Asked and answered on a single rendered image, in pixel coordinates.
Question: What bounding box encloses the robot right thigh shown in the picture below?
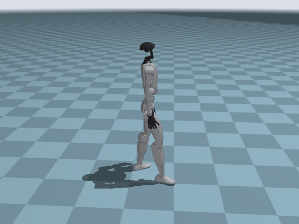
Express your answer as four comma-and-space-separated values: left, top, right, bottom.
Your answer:
143, 109, 163, 150

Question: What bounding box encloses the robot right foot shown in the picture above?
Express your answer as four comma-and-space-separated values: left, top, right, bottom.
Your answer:
155, 175, 176, 184

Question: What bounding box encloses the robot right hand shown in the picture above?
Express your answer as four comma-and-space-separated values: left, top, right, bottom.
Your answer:
147, 110, 159, 129

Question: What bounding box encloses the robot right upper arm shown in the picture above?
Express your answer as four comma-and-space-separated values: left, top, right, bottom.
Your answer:
145, 66, 155, 95

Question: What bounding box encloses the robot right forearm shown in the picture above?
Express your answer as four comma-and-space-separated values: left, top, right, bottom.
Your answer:
145, 89, 153, 116

